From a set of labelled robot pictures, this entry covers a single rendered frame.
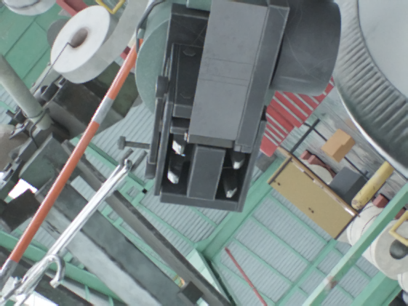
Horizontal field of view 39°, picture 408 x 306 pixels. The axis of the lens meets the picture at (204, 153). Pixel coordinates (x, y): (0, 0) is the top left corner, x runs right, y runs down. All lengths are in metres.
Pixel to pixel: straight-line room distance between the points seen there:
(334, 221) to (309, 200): 0.68
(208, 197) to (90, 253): 0.80
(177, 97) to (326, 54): 0.12
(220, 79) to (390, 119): 0.15
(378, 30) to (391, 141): 0.18
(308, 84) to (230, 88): 0.06
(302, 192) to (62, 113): 9.31
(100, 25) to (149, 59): 0.60
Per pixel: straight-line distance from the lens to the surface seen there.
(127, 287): 1.30
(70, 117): 1.29
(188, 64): 0.52
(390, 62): 0.55
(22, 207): 1.22
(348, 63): 0.60
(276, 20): 0.40
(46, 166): 1.25
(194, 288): 1.27
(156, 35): 0.58
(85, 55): 1.16
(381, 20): 0.63
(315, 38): 0.44
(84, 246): 1.26
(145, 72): 0.59
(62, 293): 1.28
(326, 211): 10.81
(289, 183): 10.31
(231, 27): 0.41
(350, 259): 4.01
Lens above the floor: 1.43
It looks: 2 degrees up
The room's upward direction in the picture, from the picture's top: 140 degrees counter-clockwise
